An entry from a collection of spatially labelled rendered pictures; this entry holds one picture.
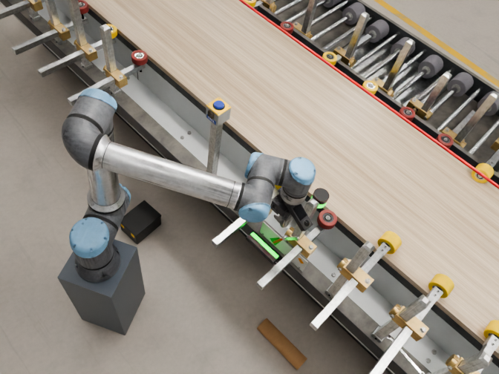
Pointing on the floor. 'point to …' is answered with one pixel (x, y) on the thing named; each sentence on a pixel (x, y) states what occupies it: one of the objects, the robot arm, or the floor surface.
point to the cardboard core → (290, 352)
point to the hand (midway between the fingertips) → (285, 225)
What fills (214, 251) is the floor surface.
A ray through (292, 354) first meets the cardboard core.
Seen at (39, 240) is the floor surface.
